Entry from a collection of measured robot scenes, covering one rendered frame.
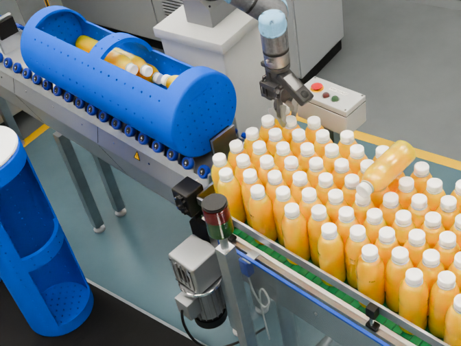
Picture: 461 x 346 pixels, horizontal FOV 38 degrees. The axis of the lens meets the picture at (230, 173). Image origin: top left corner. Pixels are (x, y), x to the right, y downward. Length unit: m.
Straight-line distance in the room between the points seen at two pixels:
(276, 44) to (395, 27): 2.74
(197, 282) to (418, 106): 2.16
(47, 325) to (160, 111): 1.15
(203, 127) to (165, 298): 1.14
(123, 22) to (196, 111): 2.74
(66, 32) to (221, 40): 0.70
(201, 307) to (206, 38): 0.92
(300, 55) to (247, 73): 1.41
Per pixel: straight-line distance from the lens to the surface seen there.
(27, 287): 2.70
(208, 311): 2.19
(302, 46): 3.93
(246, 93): 2.58
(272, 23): 1.86
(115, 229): 3.45
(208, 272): 2.06
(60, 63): 2.49
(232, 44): 2.41
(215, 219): 1.59
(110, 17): 4.87
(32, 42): 2.64
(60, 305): 3.01
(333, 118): 2.11
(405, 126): 3.75
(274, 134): 2.01
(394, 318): 1.70
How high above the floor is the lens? 2.35
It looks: 41 degrees down
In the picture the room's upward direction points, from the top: 12 degrees counter-clockwise
